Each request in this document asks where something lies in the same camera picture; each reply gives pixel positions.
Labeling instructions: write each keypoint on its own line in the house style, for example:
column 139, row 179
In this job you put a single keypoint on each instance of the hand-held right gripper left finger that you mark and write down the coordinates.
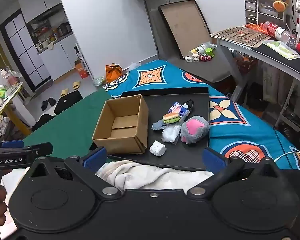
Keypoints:
column 95, row 158

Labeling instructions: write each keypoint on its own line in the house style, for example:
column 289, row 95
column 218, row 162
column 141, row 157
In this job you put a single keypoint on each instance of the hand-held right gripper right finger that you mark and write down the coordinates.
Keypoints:
column 213, row 158

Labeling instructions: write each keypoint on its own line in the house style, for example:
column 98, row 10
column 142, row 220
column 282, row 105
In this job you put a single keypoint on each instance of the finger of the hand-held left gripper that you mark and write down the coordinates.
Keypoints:
column 12, row 143
column 42, row 148

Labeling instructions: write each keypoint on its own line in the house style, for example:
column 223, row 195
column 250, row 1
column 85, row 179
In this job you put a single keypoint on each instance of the brown cardboard box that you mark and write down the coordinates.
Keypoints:
column 102, row 135

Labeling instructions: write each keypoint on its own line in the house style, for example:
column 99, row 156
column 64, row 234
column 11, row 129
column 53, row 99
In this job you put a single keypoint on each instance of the black tray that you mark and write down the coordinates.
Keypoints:
column 185, row 155

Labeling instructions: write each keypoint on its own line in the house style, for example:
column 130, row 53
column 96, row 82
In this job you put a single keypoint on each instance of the grey plush paw pink pads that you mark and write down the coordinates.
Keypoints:
column 193, row 127

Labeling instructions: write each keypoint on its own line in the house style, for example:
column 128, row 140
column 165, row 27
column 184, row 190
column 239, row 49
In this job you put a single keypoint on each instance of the clear plastic bag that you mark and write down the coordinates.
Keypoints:
column 171, row 133

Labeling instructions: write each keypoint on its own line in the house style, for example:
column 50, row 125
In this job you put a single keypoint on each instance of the white wad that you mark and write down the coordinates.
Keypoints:
column 157, row 148

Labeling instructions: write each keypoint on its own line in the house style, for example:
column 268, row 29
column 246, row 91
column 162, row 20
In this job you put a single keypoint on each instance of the hamburger plush toy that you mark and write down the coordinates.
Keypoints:
column 171, row 118

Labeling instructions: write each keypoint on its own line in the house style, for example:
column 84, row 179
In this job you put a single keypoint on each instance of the blue denim cloth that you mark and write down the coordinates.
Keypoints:
column 158, row 126

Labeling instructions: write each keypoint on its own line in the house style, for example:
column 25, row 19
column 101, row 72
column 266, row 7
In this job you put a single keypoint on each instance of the dark clothes pile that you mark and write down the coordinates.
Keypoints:
column 43, row 121

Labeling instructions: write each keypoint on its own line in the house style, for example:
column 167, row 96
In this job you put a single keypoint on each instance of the yellow table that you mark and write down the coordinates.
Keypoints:
column 11, row 110

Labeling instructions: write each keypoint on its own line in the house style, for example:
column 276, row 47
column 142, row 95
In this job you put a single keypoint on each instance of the green mat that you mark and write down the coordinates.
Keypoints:
column 72, row 125

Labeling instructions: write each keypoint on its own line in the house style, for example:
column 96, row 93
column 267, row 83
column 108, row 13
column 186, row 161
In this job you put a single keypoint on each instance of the black slipper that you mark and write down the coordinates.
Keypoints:
column 52, row 102
column 44, row 105

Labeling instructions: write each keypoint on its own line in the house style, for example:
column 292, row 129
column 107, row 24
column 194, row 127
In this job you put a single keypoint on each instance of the green tissue box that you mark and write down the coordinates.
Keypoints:
column 0, row 93

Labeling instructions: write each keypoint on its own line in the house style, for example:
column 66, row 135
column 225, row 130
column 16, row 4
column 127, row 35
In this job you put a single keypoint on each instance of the white fleece blanket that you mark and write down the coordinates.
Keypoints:
column 145, row 175

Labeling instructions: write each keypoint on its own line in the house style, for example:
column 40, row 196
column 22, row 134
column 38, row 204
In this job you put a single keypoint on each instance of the black laptop bag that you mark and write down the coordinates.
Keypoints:
column 68, row 102

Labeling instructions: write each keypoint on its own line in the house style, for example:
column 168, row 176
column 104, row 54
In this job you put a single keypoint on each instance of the yellow slipper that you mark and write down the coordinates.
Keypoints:
column 64, row 92
column 76, row 85

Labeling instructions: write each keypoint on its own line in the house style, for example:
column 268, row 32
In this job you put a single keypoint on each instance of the blue pink packet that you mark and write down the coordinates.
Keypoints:
column 176, row 108

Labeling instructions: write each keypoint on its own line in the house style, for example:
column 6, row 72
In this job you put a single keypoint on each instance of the clear glass jar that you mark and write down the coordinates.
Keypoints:
column 11, row 76

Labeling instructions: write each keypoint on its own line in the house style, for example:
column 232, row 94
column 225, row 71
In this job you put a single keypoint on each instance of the clear bag with greens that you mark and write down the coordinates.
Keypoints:
column 99, row 81

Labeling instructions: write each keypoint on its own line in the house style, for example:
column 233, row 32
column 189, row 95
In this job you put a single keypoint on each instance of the orange carton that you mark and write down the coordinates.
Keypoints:
column 81, row 70

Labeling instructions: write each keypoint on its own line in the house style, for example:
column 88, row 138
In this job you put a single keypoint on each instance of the orange bag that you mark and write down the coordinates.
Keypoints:
column 113, row 73

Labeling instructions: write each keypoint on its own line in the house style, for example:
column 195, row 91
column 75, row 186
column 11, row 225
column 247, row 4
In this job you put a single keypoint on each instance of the black framed glass door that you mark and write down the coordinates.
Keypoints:
column 25, row 55

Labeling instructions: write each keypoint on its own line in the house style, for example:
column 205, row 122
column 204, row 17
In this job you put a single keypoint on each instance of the grey mattress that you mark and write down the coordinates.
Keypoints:
column 215, row 67

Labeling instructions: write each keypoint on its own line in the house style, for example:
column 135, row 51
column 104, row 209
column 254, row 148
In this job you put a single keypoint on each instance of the white kitchen cabinet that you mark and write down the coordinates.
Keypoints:
column 62, row 57

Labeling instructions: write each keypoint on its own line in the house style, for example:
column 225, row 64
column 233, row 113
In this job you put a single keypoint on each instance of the white standing rack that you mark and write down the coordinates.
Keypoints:
column 86, row 65

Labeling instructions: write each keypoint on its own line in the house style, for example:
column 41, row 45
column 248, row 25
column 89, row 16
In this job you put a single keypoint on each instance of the white plastic bag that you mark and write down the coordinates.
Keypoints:
column 134, row 66

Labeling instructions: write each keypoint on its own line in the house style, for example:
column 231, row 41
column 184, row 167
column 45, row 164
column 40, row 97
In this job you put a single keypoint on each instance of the red toy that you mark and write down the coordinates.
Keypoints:
column 205, row 57

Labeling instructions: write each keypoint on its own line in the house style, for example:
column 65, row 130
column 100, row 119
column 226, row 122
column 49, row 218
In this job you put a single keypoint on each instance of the green toy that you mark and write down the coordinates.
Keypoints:
column 209, row 52

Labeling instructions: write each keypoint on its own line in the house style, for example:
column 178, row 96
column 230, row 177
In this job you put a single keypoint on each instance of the brown patterned board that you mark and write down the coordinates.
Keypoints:
column 242, row 36

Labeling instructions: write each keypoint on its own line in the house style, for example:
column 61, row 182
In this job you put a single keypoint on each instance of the green white packet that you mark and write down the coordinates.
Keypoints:
column 282, row 50

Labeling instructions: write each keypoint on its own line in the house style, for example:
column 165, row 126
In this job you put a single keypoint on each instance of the black framed brown board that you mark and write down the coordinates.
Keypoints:
column 182, row 27

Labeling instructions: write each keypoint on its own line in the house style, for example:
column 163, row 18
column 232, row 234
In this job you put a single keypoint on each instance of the red wrapped roll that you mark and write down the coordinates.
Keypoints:
column 253, row 27

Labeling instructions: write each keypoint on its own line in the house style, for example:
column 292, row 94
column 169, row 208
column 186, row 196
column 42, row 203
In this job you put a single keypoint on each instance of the plastic bottle red label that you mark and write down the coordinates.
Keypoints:
column 280, row 32

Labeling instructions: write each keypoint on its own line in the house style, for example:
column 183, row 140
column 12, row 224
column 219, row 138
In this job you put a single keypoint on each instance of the grey drawer organiser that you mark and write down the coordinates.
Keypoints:
column 263, row 10

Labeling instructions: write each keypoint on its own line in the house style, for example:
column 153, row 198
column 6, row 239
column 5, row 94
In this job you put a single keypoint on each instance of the orange round plush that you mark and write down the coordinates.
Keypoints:
column 280, row 5

